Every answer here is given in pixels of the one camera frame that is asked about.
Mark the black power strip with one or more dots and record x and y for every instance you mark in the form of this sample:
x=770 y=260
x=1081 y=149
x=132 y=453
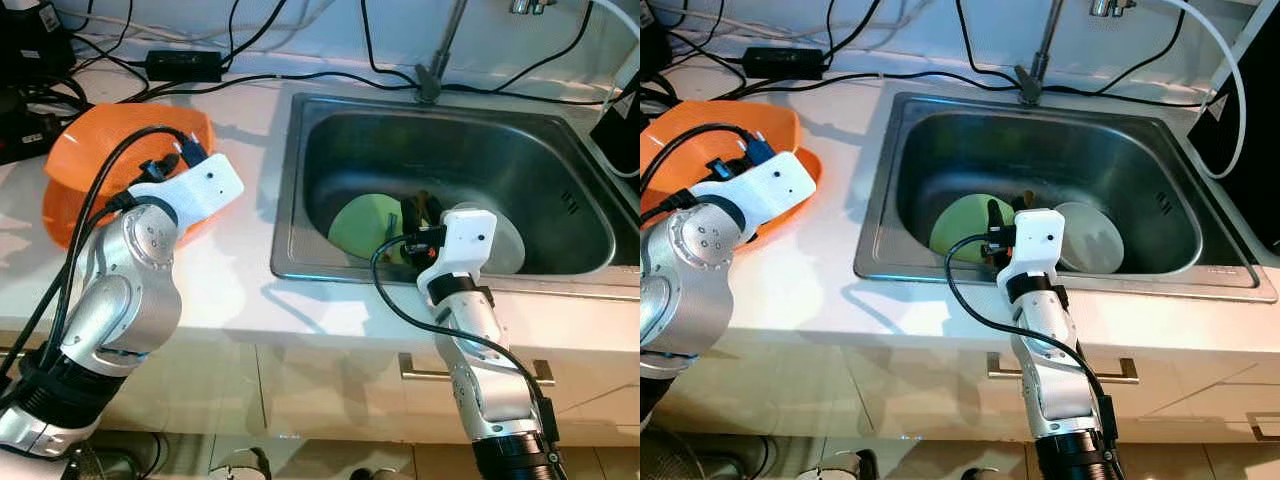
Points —
x=25 y=130

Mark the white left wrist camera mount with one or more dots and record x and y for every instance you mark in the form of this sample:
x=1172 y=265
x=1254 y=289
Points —
x=770 y=190
x=200 y=190

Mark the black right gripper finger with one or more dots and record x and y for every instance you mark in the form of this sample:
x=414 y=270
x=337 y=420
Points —
x=410 y=215
x=1021 y=205
x=432 y=208
x=994 y=215

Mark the black countertop device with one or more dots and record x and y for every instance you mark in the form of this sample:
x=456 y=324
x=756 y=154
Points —
x=652 y=40
x=35 y=45

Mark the white sink cabinet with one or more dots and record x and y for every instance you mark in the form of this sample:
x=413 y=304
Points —
x=330 y=390
x=880 y=390

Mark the chrome sink faucet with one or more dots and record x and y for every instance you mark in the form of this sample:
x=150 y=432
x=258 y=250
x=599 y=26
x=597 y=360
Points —
x=1040 y=50
x=440 y=55

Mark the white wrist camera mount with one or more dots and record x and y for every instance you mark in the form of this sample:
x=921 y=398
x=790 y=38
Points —
x=770 y=190
x=200 y=190
x=1040 y=240
x=465 y=240

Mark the chrome tap fitting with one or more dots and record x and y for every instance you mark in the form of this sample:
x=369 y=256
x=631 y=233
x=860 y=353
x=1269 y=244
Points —
x=535 y=6
x=1112 y=7

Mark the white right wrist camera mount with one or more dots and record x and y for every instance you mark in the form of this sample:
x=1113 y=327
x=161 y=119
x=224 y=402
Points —
x=465 y=240
x=1040 y=240

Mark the green plate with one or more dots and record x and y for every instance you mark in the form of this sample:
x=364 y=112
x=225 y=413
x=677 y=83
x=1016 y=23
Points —
x=360 y=230
x=960 y=235

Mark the black box appliance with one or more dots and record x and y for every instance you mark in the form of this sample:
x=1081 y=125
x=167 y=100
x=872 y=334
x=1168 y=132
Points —
x=1250 y=150
x=622 y=130

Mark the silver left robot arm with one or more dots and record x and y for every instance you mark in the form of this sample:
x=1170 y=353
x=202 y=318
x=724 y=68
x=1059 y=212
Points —
x=120 y=290
x=690 y=270

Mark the white plate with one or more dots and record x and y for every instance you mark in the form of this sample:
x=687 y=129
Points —
x=508 y=245
x=1090 y=240

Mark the stainless steel sink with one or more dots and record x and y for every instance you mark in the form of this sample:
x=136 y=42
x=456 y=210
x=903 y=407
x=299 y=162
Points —
x=1050 y=140
x=450 y=140

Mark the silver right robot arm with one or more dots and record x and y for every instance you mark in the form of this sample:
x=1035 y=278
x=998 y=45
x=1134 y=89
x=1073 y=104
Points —
x=1050 y=370
x=480 y=370

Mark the black power adapter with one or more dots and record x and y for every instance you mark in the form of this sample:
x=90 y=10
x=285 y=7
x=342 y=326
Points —
x=185 y=66
x=783 y=63

